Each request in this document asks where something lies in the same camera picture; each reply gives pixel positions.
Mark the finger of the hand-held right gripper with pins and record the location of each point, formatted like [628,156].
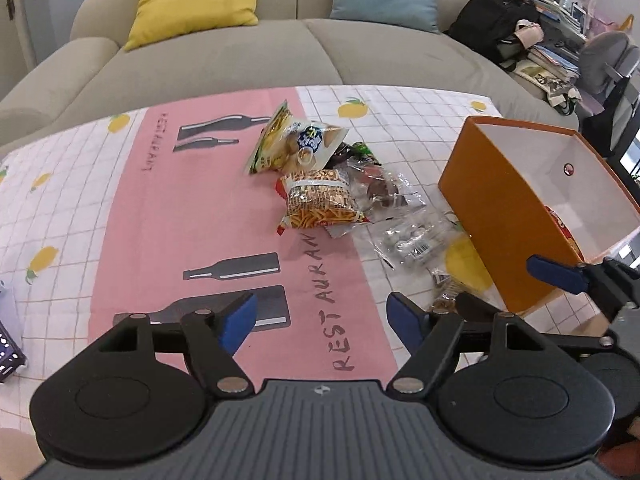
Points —
[552,271]
[475,306]

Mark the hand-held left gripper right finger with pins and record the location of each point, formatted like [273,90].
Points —
[404,317]

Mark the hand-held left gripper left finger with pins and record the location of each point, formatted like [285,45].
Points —
[239,317]

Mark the orange cardboard box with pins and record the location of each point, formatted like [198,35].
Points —
[490,195]

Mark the dark green snack packet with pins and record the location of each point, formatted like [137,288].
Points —
[361,152]

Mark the clear packet of dark snacks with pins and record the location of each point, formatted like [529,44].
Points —
[382,190]

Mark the small brown snack packet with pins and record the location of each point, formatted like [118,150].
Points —
[447,295]

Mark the red snack packet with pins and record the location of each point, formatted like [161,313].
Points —
[565,232]

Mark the clear packet of silver candies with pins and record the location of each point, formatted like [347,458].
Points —
[412,242]

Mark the computer monitor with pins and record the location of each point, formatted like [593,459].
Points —
[629,157]

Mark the pink lemon print tablecloth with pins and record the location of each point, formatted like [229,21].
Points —
[150,210]

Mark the orange stick snack bag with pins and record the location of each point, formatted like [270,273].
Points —
[320,200]

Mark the yellow green chip bag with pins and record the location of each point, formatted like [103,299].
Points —
[272,142]

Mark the white blue snack bag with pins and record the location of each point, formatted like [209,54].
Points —
[312,142]

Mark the printed tote bag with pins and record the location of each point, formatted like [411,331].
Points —
[542,80]

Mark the grey office chair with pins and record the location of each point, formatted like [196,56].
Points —
[605,55]

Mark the purple plastic basket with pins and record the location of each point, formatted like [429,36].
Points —
[9,355]

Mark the beige pouch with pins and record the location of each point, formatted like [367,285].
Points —
[526,36]

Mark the beige sofa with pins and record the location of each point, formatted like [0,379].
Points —
[215,70]

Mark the black backpack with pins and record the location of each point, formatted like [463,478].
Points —
[495,20]

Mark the yellow pillow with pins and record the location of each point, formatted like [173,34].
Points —
[190,0]

